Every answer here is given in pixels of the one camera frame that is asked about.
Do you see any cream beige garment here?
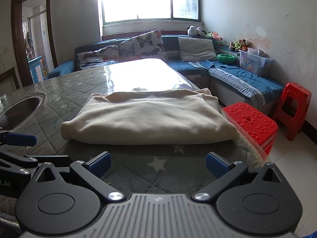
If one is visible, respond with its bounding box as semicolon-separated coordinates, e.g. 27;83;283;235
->
61;89;240;146

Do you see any round black induction cooktop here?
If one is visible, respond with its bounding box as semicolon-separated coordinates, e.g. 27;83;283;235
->
1;93;46;131

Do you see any grey quilted star tablecloth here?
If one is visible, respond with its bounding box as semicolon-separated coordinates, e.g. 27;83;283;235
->
1;59;264;195

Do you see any red plastic stool near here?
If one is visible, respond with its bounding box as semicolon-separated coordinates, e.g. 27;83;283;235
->
223;102;278;156

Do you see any red plastic stool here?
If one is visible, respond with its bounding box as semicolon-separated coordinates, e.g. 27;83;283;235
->
272;82;312;141
223;102;278;156

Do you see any blue white cardboard box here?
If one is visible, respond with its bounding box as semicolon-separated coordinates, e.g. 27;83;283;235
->
28;55;46;84

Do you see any red plastic stool far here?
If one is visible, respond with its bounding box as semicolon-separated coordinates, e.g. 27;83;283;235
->
272;82;312;141

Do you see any blue corner sofa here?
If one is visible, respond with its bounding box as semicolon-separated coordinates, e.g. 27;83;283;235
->
47;35;285;108

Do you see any green bowl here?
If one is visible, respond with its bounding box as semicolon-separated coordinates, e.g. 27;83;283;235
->
217;54;236;64

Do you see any clear plastic storage box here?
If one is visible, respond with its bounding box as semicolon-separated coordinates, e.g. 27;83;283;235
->
239;50;273;77

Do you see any left butterfly cushion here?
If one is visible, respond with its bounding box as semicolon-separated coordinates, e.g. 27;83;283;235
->
76;45;119;70

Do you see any butterfly cushion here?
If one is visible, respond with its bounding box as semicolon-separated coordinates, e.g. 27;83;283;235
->
119;30;168;62
76;45;119;70

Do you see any grey plain cushion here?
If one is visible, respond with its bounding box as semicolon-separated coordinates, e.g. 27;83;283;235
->
178;37;217;62

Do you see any plush toy pile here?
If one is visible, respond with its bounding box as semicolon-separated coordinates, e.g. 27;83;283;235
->
206;31;251;53

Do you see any right butterfly cushion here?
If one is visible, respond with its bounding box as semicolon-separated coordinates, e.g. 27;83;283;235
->
119;30;168;62

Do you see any panda plush toy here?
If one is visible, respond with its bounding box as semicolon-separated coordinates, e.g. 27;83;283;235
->
187;25;206;37

